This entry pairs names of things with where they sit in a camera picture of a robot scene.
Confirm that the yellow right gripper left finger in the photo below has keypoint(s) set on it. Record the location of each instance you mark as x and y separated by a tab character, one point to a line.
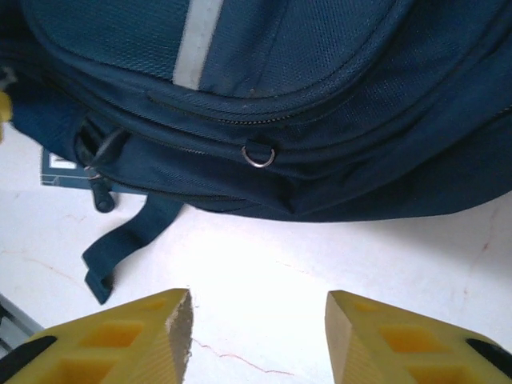
120	352

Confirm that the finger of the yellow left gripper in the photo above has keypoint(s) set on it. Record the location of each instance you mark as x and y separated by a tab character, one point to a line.
4	112

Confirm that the navy blue student backpack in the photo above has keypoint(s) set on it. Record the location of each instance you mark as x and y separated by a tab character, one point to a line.
320	80

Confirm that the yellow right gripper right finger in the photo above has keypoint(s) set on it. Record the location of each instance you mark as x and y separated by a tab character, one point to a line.
400	352

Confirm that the aluminium mounting rail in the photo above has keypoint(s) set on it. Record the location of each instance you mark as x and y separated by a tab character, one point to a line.
12	320

